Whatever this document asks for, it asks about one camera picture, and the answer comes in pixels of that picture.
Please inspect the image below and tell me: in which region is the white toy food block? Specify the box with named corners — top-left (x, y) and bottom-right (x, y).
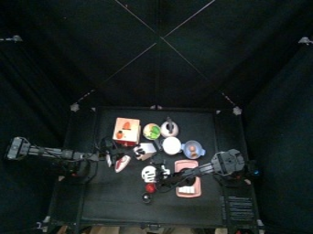
top-left (177, 186), bottom-right (196, 196)

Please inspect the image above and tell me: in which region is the white curved plate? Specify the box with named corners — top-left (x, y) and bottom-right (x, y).
top-left (140, 165), bottom-right (159, 184)

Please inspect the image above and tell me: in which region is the white bowl with toy fruit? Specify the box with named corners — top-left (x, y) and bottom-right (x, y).
top-left (141, 122), bottom-right (163, 142)

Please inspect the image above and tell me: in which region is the orange toy food piece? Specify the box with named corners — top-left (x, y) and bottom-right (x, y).
top-left (187, 145), bottom-right (199, 159)

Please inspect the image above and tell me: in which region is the white toy knife block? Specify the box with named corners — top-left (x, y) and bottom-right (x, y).
top-left (132, 142), bottom-right (159, 162)

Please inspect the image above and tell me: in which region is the white toy kettle grey handle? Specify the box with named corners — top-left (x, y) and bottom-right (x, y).
top-left (159, 116), bottom-right (180, 139)

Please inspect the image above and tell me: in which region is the red round toy food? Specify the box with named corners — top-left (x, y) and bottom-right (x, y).
top-left (144, 182), bottom-right (157, 194)

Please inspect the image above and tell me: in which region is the blue toy bowl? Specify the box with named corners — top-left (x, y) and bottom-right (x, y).
top-left (180, 139), bottom-right (207, 160)

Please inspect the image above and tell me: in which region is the white toy pot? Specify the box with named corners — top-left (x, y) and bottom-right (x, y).
top-left (155, 135), bottom-right (183, 156)

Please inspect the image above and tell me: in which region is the pink cutting board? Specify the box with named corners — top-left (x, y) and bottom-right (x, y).
top-left (173, 159), bottom-right (204, 199)

